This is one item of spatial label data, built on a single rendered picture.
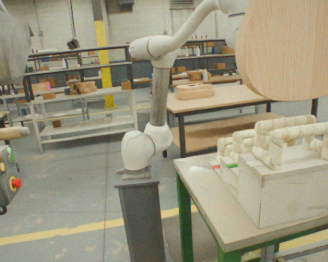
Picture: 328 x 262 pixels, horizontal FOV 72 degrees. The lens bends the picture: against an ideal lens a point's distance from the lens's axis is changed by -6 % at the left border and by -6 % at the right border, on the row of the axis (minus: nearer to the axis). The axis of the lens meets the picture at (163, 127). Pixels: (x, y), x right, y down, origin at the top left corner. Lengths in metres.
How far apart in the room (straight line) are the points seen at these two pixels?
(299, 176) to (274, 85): 0.25
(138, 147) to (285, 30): 1.04
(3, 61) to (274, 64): 0.60
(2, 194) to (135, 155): 0.73
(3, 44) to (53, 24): 11.51
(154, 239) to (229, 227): 1.04
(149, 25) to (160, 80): 10.50
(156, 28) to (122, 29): 1.57
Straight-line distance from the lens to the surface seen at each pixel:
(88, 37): 11.77
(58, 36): 11.96
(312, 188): 0.77
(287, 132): 0.66
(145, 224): 1.65
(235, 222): 0.77
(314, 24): 0.71
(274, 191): 0.70
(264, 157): 0.69
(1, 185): 1.06
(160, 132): 1.53
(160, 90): 1.46
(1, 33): 0.56
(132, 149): 1.44
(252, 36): 0.61
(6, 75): 0.56
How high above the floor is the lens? 1.41
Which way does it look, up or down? 17 degrees down
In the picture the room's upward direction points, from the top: 5 degrees counter-clockwise
